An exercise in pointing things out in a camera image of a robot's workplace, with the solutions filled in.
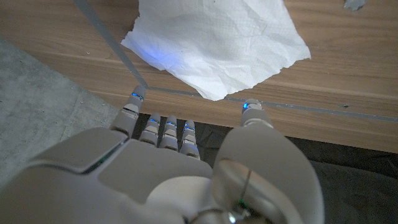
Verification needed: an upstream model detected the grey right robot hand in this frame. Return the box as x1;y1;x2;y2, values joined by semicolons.
0;85;325;224

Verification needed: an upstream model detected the white paper towel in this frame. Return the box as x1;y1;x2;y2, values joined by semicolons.
120;0;312;101

